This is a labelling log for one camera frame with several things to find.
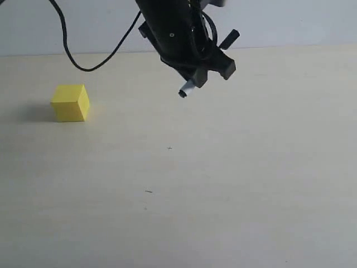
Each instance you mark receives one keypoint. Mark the yellow cube block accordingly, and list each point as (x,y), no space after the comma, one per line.
(70,103)

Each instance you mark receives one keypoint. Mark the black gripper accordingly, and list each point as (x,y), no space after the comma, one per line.
(189,45)

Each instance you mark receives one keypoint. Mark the black and white marker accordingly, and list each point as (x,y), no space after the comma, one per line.
(186,89)

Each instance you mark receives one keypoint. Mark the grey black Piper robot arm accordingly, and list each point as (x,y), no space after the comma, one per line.
(181,8)

